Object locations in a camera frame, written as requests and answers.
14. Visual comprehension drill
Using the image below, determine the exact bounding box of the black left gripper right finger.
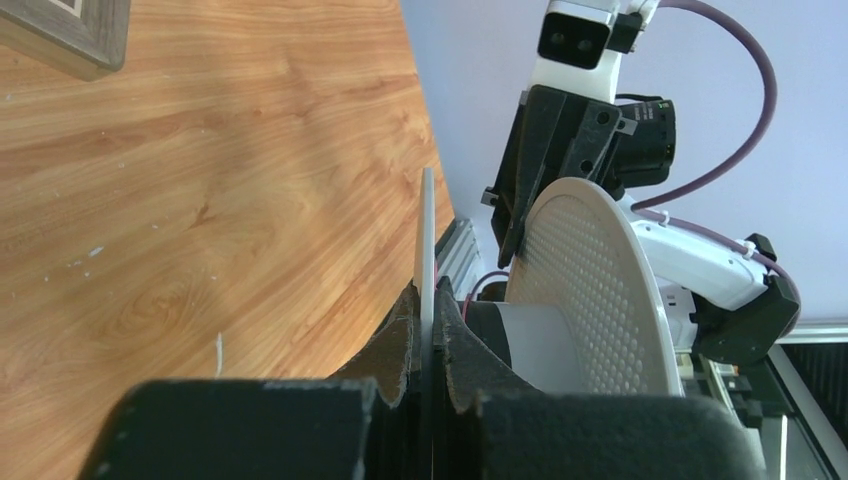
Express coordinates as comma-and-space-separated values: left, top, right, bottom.
433, 278, 767, 479

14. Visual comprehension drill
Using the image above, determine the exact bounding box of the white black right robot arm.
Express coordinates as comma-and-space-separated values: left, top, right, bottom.
481, 85, 800, 397

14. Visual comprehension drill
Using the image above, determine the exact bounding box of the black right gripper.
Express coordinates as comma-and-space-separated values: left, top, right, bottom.
486, 86, 634, 268

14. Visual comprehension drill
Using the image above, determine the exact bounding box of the slotted white cable duct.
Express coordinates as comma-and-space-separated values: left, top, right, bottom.
436, 219, 486, 301

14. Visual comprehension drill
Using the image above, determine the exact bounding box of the wooden chessboard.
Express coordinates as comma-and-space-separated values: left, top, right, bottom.
1, 0, 131, 81

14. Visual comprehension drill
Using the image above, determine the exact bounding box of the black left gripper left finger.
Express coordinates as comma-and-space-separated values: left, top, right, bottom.
80, 286, 421, 479

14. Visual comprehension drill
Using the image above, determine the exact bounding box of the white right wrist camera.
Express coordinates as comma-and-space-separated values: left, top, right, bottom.
528, 0, 659, 103

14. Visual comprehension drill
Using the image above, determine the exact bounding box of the white perforated cable spool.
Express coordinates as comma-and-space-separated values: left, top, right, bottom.
411, 166, 685, 397

